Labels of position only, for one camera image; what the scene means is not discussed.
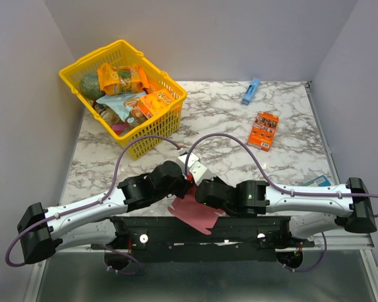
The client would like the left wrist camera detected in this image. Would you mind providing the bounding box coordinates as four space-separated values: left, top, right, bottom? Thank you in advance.
176 154 200 172

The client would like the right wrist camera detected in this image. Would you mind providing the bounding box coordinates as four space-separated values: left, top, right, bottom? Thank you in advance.
188 160 216 186

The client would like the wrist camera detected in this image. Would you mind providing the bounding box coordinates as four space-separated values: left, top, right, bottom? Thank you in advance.
176 154 200 172
188 160 216 186

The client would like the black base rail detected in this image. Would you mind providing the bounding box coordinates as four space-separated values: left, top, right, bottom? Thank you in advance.
109 216 314 262

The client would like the blue small box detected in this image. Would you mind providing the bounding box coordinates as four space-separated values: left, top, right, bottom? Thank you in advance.
241 78 260 105

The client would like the orange product box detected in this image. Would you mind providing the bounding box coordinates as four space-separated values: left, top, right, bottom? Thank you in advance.
247 111 280 152

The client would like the light blue snack bag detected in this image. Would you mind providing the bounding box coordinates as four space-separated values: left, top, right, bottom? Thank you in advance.
96 92 146 122

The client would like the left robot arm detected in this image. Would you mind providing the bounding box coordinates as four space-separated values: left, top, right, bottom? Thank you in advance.
17 160 193 264

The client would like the yellow plastic basket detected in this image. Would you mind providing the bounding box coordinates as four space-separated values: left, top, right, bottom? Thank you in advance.
59 40 187 148

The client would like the orange cracker box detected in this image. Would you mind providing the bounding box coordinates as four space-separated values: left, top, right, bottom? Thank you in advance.
137 89 175 120

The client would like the orange snack bag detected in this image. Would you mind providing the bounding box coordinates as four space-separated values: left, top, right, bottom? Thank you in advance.
97 63 149 95

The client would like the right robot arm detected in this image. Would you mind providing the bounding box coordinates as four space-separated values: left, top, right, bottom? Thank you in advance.
195 177 377 247

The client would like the teal card package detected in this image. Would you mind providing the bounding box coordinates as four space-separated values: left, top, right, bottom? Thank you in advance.
302 175 331 187

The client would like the pink item in basket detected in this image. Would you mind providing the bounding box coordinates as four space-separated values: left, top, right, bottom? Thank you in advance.
111 123 130 136

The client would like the green melon ball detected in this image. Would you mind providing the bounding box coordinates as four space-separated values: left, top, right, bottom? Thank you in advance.
79 72 104 101

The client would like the pink paper box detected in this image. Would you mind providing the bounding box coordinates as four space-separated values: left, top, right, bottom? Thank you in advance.
168 186 225 235

